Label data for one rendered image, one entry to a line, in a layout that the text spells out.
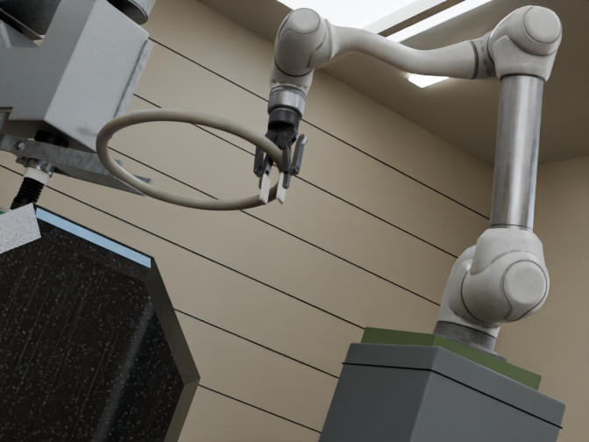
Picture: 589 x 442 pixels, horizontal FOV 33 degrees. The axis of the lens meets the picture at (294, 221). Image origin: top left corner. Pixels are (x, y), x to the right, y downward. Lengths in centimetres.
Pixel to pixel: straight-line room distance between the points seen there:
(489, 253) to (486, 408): 35
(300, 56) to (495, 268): 66
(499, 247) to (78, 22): 142
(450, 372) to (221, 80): 662
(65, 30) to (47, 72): 14
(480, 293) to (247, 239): 635
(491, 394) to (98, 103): 143
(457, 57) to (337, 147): 654
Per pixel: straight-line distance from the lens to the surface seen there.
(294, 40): 234
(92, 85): 302
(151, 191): 269
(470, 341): 250
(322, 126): 907
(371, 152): 929
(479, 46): 264
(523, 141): 243
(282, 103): 244
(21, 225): 242
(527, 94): 246
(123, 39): 310
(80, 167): 276
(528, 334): 885
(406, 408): 231
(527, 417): 245
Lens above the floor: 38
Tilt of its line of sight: 15 degrees up
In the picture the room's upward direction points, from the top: 20 degrees clockwise
